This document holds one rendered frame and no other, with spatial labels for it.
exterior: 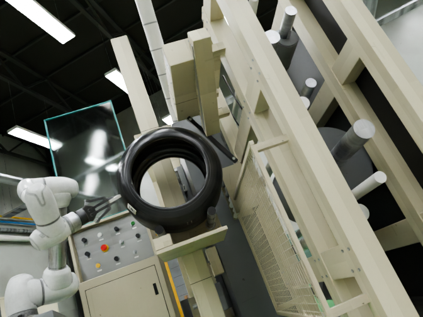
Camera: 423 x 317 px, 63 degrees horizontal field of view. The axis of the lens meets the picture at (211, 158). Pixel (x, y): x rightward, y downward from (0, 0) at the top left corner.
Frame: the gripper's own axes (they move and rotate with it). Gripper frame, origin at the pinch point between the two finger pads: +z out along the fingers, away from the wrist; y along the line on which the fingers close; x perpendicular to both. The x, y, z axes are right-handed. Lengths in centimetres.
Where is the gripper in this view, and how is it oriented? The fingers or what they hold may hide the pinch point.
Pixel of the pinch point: (114, 199)
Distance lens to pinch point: 181.9
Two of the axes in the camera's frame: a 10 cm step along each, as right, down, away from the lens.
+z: 6.6, -4.0, 6.4
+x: 6.2, -1.9, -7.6
